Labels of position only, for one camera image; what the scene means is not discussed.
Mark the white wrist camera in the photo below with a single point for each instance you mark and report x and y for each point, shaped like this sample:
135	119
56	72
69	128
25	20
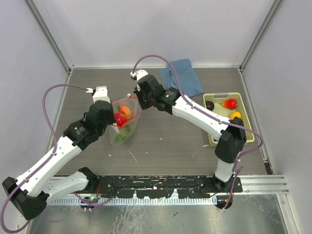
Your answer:
100	93
138	74

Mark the red apple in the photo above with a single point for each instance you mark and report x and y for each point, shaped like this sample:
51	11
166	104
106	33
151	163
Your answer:
120	119

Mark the dark purple fruit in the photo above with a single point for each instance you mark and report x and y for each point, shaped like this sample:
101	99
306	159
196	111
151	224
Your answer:
210	105

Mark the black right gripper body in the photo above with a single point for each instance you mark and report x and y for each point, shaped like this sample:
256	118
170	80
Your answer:
146	101

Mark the blue folded cloth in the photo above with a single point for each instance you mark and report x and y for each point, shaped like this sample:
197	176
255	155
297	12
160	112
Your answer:
188	79

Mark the pale green plastic basket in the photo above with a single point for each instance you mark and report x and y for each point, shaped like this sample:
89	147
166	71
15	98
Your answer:
218	98

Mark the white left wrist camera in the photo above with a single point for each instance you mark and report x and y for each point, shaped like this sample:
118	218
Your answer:
100	93

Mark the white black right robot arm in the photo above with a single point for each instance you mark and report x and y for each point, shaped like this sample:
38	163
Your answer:
229	134

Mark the orange peach fruit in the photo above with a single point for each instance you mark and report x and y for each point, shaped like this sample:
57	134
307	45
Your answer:
126	111

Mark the red tomato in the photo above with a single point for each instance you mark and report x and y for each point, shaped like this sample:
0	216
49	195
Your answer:
230	104

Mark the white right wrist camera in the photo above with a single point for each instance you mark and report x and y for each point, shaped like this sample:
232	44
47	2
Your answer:
138	74

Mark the yellow fruit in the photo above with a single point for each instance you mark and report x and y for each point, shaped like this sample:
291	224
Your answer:
235	114

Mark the grey slotted cable duct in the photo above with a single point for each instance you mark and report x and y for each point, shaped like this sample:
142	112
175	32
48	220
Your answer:
74	201

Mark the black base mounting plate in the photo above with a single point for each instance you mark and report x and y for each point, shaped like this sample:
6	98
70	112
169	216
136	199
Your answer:
155	187

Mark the green leafy vegetable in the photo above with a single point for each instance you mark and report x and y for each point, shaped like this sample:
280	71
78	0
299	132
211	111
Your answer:
124	132

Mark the clear zip bag orange zipper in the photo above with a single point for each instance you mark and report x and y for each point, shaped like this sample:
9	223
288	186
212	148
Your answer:
131	102

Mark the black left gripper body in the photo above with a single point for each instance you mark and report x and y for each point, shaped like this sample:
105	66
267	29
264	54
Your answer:
110	121

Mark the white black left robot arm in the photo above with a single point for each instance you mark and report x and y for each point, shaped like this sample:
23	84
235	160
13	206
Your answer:
32	191

